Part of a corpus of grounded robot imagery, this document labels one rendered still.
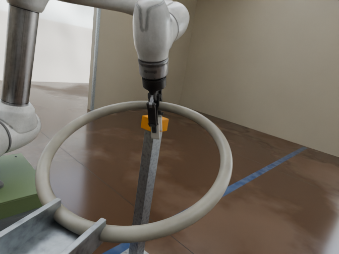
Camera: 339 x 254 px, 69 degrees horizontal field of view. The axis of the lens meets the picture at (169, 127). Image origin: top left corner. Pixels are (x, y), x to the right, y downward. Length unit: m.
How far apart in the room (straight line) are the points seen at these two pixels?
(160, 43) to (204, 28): 6.88
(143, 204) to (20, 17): 1.22
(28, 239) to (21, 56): 0.76
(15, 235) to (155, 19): 0.55
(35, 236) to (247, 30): 6.60
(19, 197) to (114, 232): 0.65
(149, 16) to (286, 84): 5.74
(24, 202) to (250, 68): 6.09
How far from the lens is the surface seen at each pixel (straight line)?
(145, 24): 0.69
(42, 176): 0.64
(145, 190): 1.66
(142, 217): 1.78
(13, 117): 1.18
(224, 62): 7.03
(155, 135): 0.88
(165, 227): 0.50
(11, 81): 1.16
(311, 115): 6.18
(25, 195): 1.11
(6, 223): 1.12
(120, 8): 0.89
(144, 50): 0.71
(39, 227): 0.55
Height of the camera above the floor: 1.45
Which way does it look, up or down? 16 degrees down
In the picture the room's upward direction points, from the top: 9 degrees clockwise
